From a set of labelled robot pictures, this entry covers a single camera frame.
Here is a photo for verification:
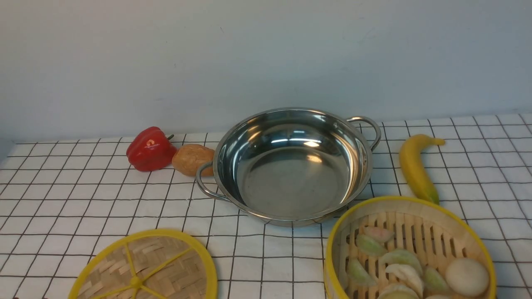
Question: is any woven bamboo steamer lid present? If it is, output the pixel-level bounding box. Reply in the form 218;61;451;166
68;229;218;299

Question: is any bamboo steamer basket yellow rim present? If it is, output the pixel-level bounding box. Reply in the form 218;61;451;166
324;196;497;299

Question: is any brown potato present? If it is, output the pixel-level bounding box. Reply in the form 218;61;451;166
171;144;215;177

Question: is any red bell pepper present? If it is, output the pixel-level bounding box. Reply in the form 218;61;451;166
126;126;178;172

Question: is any green dumpling upper left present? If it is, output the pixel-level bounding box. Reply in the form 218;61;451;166
355;234;388;257

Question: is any green dumpling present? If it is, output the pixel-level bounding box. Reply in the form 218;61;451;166
423;267;450;294
355;234;388;257
346;258;377;287
378;248;423;276

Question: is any pink-tinted dumpling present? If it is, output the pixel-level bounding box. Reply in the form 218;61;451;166
363;226;395;244

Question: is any yellow banana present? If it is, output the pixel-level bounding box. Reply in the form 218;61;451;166
399;134;446;206

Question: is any green dumpling lower left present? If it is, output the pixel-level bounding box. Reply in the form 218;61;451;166
346;258;377;287

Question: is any green dumpling centre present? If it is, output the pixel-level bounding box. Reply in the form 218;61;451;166
378;248;423;276

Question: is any white dumpling centre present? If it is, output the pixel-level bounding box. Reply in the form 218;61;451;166
385;264;424;299

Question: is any white checkered tablecloth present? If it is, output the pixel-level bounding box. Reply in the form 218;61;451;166
0;113;532;299

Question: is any green dumpling right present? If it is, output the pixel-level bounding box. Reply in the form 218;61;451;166
423;267;450;294

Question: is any white round steamed bun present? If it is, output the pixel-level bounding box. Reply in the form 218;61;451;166
444;258;490;297

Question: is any stainless steel two-handled pot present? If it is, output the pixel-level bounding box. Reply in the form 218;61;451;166
196;108;382;227

